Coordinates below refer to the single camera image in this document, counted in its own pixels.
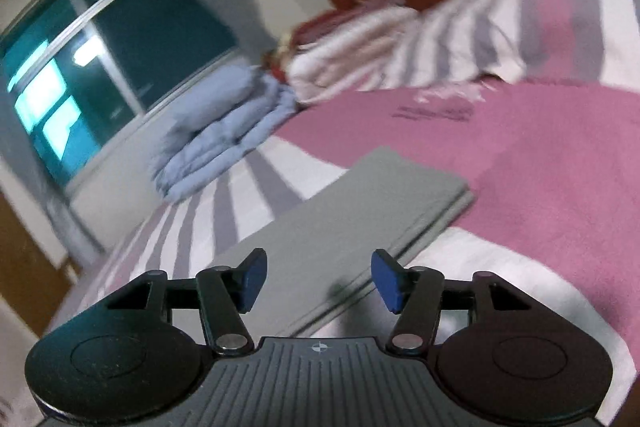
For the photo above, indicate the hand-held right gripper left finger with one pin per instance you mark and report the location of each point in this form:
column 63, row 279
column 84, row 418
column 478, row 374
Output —
column 251, row 279

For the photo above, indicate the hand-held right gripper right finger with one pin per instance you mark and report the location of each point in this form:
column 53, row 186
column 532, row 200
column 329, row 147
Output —
column 387, row 279

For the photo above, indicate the grey pants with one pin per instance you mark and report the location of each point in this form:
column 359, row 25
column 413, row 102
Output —
column 325, row 227

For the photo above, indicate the folded light blue duvet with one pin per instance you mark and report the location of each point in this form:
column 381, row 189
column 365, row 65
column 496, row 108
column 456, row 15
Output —
column 220, row 127

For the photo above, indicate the bed with striped pink sheet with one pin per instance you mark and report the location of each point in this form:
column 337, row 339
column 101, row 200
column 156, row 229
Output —
column 525, row 187

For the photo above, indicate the grey curtain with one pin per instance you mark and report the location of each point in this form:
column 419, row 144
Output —
column 75, row 232

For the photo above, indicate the brown wooden door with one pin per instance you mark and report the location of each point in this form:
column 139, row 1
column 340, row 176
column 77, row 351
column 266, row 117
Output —
column 25, row 267

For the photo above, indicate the striped pink pillow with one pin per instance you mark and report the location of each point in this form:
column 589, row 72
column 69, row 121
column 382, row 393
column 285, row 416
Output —
column 450, row 37

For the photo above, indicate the pile of red clothes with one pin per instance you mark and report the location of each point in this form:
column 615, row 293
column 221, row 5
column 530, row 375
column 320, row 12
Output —
column 315, row 27

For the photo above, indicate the window with white frame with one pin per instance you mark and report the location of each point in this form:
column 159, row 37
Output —
column 130, row 47

